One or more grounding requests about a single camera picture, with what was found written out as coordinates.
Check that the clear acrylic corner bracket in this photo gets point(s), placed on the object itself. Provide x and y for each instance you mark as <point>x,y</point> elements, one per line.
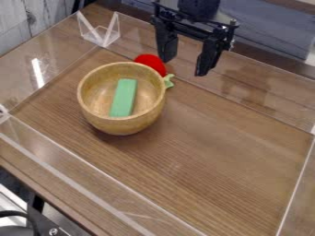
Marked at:
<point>100,35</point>

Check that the wooden bowl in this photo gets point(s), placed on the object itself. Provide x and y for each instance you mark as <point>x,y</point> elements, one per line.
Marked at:
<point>96,91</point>

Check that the clear acrylic table guard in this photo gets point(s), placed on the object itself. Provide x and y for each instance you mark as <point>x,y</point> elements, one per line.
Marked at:
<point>222,168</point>

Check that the red plush strawberry toy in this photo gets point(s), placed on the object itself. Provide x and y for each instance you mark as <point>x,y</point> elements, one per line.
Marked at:
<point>154,62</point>

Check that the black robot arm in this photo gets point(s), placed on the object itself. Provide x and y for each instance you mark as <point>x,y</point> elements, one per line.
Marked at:
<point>198,20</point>

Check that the green rectangular block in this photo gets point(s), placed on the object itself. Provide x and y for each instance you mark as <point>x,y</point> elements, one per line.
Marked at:
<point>122,106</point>

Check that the black metal table bracket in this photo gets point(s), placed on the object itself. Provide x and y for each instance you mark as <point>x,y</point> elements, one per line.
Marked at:
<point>53,223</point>

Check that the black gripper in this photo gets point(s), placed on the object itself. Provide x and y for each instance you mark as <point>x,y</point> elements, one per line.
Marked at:
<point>196,19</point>

